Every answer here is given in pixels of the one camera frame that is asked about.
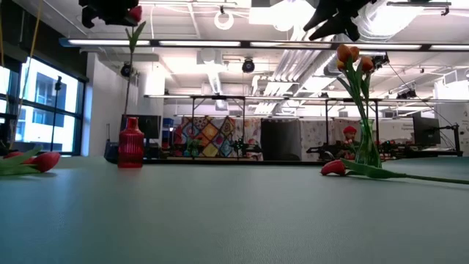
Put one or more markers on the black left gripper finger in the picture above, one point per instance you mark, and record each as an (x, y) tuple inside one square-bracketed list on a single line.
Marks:
[(121, 19)]

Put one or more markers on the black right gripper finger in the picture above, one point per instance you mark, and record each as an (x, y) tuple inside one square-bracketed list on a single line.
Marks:
[(326, 28), (315, 18)]

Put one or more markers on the black background robot arm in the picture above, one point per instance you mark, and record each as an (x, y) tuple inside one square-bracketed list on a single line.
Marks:
[(242, 144), (322, 150)]

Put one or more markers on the red ribbed glass vase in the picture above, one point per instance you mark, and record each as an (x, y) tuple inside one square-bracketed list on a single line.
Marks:
[(130, 146)]

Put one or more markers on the green glass vase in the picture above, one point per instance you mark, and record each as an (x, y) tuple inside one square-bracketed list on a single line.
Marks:
[(366, 154)]

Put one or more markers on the black overhead light beam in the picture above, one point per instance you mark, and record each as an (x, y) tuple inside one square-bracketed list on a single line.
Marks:
[(154, 43)]

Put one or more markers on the black tripod stand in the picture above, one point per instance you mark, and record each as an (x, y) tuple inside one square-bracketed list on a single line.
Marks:
[(57, 84)]

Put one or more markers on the white patterned cloth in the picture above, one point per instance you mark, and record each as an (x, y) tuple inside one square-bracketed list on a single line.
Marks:
[(315, 132)]

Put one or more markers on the person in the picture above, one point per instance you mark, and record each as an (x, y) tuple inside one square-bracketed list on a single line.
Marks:
[(350, 137)]

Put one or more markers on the black monitor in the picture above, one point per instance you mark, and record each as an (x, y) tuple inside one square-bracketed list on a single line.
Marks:
[(427, 130), (152, 126)]

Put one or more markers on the blue storage bin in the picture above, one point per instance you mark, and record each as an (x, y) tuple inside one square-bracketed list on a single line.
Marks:
[(168, 122)]

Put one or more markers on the large glass window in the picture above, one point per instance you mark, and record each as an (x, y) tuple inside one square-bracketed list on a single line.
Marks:
[(47, 110)]

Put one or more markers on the black curtain panel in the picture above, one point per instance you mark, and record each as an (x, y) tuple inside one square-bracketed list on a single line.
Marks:
[(280, 139)]

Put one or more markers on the black case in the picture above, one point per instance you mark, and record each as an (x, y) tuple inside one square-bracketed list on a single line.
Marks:
[(111, 152)]

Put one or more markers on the colourful patterned cloth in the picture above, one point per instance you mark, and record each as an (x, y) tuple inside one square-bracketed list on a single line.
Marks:
[(212, 132)]

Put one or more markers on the teal green table mat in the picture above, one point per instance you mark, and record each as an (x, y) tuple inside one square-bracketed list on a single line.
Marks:
[(183, 220)]

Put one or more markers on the silver ventilation duct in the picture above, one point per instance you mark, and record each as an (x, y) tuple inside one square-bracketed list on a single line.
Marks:
[(331, 67)]

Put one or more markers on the black ceiling camera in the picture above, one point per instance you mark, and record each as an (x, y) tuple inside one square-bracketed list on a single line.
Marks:
[(125, 69), (406, 94)]

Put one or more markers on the black ceiling camera rig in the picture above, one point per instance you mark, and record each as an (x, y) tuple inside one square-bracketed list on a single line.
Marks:
[(379, 60)]

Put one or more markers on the black overhead camera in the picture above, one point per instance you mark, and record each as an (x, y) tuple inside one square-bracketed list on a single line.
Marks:
[(248, 66)]

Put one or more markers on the black metal rig frame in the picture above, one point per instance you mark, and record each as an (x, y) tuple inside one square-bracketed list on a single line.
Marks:
[(376, 110), (193, 128)]

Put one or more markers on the black metal table frame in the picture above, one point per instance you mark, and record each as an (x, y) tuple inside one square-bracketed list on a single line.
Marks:
[(165, 160)]

